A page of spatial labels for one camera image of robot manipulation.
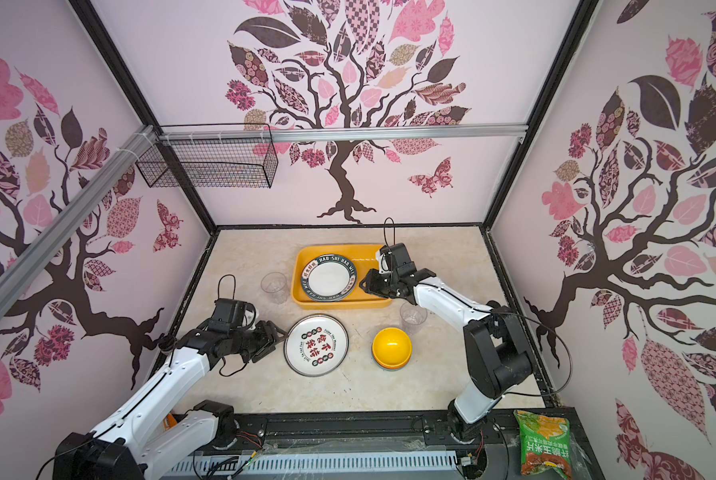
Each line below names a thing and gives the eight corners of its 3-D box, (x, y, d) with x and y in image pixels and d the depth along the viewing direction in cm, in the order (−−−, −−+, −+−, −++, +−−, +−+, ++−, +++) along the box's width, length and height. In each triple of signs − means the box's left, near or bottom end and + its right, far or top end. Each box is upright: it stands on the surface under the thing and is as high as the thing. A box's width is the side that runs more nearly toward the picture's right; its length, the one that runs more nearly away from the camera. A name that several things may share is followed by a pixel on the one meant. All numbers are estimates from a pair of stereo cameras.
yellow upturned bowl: (372, 372, 84) (373, 364, 79) (372, 337, 91) (372, 327, 86) (410, 372, 84) (413, 364, 79) (407, 337, 91) (410, 327, 86)
